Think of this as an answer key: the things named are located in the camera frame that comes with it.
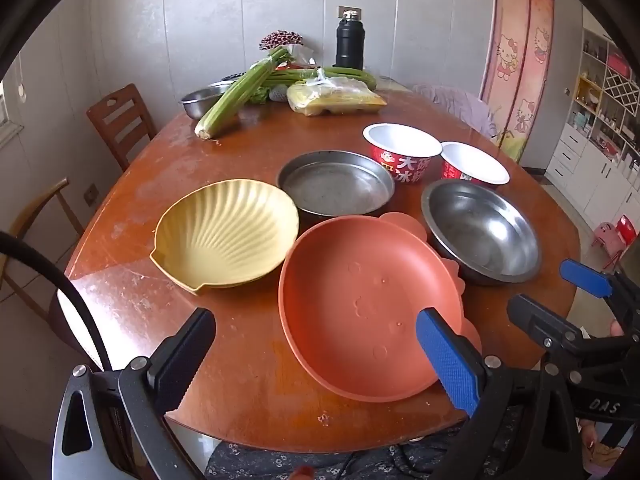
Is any deep steel bowl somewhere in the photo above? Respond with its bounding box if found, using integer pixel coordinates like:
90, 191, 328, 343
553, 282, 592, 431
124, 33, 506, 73
421, 178, 542, 286

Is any round steel pan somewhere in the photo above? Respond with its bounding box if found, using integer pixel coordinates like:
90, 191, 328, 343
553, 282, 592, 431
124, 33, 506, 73
276, 150, 396, 218

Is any pink cartoon cat curtain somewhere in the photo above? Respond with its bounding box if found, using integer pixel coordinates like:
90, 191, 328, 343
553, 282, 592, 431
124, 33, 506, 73
480, 0, 556, 161

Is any red paper bowl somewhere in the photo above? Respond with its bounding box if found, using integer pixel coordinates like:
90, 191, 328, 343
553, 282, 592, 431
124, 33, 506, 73
362, 123, 443, 187
440, 141, 511, 186

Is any pink fuzzy slipper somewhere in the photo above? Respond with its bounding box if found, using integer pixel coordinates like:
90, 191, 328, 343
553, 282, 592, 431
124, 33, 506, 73
582, 435, 628, 478

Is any orange plastic plate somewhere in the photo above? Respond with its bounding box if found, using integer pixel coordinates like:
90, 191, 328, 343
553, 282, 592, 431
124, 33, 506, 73
278, 211, 483, 403

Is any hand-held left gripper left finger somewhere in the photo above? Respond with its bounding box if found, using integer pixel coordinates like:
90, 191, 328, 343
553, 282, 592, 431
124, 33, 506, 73
51, 307, 217, 480

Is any window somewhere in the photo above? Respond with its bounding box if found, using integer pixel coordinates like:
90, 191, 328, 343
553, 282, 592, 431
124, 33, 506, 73
0, 77, 25, 148

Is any small steel basin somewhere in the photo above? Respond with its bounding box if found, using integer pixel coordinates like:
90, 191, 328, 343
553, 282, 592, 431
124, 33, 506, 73
180, 85, 236, 120

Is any light wood chair dark seat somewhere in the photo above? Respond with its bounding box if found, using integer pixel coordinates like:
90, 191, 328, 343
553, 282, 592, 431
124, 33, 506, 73
0, 178, 86, 311

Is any celery bunch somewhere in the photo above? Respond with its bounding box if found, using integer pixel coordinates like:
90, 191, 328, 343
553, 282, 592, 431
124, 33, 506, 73
260, 66, 377, 92
194, 47, 293, 140

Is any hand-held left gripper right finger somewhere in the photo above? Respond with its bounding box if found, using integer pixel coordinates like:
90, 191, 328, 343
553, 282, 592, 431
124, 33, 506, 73
416, 307, 586, 480

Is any black thermos bottle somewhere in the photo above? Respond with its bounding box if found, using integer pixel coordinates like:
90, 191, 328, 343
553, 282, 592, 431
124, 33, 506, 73
335, 10, 366, 71

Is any red plastic stool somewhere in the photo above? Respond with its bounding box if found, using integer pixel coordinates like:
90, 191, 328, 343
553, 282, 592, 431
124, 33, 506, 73
607, 214, 638, 271

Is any clear bag of yellow food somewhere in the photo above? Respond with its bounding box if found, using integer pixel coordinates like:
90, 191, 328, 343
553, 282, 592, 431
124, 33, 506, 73
286, 79, 388, 117

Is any black cable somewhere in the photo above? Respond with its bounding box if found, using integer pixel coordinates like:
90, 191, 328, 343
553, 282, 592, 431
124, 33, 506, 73
0, 232, 113, 371

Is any pink plastic stool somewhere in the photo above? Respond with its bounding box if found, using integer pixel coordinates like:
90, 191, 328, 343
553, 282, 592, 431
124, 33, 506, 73
592, 221, 623, 256

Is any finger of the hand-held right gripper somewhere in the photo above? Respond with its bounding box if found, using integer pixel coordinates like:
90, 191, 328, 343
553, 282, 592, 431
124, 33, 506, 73
560, 259, 640, 321
507, 294, 591, 361

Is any brown wooden chair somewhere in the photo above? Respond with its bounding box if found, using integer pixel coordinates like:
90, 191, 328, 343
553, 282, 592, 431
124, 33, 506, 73
86, 83, 158, 173

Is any yellow shell-shaped plate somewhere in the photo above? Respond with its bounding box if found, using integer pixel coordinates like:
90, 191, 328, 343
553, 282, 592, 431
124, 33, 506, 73
150, 178, 300, 295

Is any white display cabinet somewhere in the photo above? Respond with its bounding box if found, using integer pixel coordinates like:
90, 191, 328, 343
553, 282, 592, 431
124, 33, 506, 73
545, 27, 640, 233

